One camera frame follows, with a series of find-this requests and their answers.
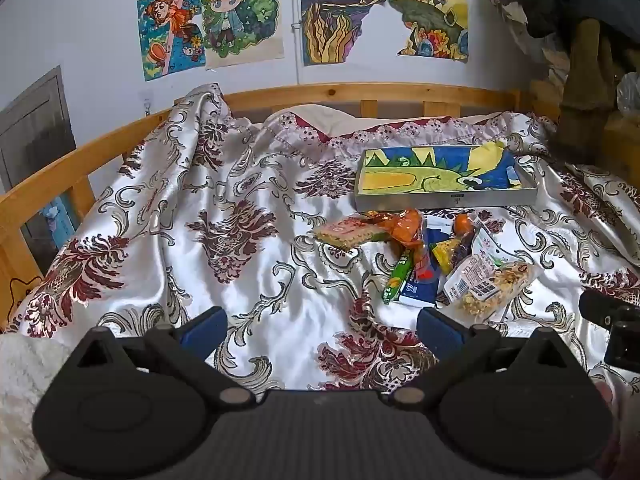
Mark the white green snack packet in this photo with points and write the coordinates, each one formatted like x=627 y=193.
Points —
x=487 y=250

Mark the grey panel door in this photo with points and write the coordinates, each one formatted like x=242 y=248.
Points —
x=35 y=135

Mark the orange crinkled snack packet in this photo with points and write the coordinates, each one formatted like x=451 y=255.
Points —
x=405 y=227

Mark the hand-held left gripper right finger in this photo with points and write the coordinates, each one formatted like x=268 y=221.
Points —
x=442 y=332

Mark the seaweed swirl wall poster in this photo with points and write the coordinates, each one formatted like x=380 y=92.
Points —
x=335 y=10

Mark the raw wooden frame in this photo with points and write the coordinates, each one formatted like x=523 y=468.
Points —
x=622 y=145

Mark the white pink label packet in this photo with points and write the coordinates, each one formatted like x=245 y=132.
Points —
x=467 y=280

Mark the cream bed sheet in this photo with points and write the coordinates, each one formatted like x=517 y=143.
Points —
x=320 y=117

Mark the clear plastic bag of clothes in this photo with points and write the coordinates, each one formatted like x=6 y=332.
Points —
x=629 y=95

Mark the white wall pipe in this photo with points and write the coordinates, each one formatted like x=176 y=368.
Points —
x=297 y=35

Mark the red-haired girl wall poster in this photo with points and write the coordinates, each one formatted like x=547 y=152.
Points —
x=170 y=35

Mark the dinosaur drawing tray liner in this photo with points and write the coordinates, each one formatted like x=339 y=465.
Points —
x=400 y=180

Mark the white wall hook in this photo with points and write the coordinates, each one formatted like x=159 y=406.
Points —
x=147 y=102

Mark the reddish gold snack packet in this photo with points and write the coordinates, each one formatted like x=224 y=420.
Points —
x=422 y=262

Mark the orange tangerine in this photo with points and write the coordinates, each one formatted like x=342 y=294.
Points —
x=462 y=224

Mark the yellow snack packet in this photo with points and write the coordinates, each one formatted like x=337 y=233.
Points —
x=442 y=255

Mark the long dark blue snack packet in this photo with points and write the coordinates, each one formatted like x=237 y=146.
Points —
x=420 y=295

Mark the pink cracker packet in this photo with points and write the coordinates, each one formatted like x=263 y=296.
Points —
x=345 y=232

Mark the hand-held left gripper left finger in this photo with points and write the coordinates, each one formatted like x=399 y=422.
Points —
x=202 y=332

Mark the wooden bed frame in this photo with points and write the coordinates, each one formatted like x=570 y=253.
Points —
x=300 y=95

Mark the clear nut bar packet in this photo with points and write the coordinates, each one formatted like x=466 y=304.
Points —
x=510 y=280

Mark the landscape wall poster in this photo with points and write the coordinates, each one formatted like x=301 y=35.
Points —
x=430 y=5

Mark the floral satin blanket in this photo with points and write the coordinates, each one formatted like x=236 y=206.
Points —
x=275 y=280

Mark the green corn snack packet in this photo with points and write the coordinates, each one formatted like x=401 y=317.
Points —
x=397 y=280

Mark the blond figure wall poster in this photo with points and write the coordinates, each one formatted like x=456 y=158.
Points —
x=240 y=15

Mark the brown suede boot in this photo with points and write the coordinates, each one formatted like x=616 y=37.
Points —
x=582 y=110
x=611 y=70

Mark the white fleece blanket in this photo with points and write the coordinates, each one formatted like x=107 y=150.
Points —
x=25 y=390

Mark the metal tray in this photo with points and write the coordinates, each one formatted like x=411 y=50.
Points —
x=400 y=202

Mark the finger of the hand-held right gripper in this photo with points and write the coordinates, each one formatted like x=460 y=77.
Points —
x=600 y=307
x=625 y=345

